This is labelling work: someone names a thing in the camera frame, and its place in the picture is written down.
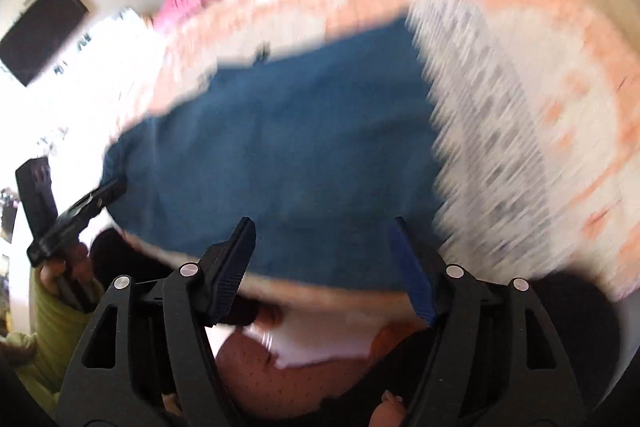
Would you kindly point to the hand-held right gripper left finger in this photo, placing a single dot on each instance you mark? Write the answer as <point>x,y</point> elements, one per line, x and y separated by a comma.
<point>234,268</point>

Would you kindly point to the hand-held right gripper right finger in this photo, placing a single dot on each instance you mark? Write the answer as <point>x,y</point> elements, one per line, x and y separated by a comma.
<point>412,269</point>

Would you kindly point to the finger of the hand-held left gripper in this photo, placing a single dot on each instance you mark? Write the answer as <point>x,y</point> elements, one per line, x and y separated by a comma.
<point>100,198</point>

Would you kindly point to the blue denim pants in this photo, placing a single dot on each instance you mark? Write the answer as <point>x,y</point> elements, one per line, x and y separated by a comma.
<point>280,147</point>

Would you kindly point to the person's green-sleeved left forearm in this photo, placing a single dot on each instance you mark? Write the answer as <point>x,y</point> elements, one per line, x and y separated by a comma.
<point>52,337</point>

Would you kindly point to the person's left hand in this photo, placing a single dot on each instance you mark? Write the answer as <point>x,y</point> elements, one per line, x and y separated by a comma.
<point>52,274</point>

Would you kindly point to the person's white top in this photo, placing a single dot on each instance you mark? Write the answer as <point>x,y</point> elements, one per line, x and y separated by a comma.
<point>320,337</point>

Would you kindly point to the person's pink dotted trousers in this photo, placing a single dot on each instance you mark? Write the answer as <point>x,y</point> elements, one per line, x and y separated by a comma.
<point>280,382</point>

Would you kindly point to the white lace cloth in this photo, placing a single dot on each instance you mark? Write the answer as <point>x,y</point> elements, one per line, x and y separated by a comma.
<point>480,122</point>

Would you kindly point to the peach plaid fleece blanket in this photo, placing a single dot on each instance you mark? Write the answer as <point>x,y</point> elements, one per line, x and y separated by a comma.
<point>575,32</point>

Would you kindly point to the black wall television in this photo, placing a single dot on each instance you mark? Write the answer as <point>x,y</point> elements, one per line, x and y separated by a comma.
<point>42,32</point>

